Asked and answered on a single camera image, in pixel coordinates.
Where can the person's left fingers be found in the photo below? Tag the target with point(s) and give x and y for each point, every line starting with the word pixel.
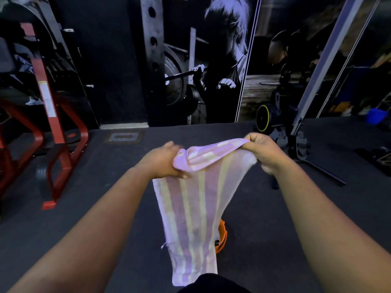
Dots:
pixel 178 160

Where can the grey floor hatch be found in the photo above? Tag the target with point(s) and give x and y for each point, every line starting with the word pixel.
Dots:
pixel 123 137

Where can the person's left hand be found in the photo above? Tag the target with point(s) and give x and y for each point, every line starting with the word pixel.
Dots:
pixel 158 163

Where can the black machine base legs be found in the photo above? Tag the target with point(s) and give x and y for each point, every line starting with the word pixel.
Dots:
pixel 301 155

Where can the person's right fingers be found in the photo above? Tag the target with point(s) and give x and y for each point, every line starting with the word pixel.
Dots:
pixel 252 138

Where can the person's black clothing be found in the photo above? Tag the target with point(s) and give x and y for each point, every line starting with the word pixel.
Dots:
pixel 213 284

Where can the person's right hand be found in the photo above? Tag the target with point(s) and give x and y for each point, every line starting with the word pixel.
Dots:
pixel 267 152

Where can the person's right forearm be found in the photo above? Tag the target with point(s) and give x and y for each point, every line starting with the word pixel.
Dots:
pixel 330 238

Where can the pink striped towel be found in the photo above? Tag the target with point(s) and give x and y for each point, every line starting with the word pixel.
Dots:
pixel 191 216

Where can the blue bucket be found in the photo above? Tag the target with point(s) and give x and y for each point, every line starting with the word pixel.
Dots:
pixel 376 115

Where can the black weight plate with yellow rim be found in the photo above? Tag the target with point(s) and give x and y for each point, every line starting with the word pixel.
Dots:
pixel 263 118

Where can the red gym machine frame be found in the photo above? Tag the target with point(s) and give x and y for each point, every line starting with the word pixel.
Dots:
pixel 45 118

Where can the gym wall poster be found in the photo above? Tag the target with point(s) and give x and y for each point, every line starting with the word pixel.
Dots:
pixel 195 60

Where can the person's left forearm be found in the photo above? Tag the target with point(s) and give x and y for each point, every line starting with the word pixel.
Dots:
pixel 79 238

